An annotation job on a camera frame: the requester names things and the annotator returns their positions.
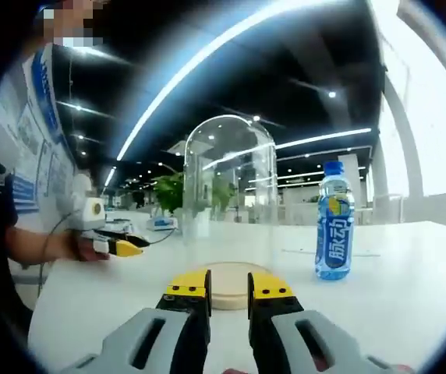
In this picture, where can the blue drink bottle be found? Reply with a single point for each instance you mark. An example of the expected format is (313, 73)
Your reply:
(334, 241)

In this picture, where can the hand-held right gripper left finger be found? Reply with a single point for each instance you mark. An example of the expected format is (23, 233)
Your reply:
(149, 335)

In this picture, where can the green potted plant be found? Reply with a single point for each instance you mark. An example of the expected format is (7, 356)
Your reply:
(168, 191)
(221, 195)

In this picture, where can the curved ceiling light strip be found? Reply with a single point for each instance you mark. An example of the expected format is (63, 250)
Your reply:
(207, 54)

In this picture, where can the person's left hand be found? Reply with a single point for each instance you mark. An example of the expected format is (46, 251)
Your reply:
(82, 247)

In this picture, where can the person's right hand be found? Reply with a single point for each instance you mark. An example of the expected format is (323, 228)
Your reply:
(235, 371)

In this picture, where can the white blue desktop device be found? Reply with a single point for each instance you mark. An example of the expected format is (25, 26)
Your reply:
(162, 223)

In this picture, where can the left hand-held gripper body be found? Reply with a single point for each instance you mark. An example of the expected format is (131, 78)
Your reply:
(94, 216)

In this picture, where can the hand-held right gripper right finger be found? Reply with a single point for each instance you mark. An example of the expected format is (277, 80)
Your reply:
(285, 335)

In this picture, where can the white blue information board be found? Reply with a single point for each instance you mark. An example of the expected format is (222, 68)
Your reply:
(39, 128)

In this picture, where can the round wooden base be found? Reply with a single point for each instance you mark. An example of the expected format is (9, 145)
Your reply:
(229, 286)

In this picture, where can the clear glass dome cover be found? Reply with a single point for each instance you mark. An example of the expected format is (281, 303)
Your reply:
(229, 156)

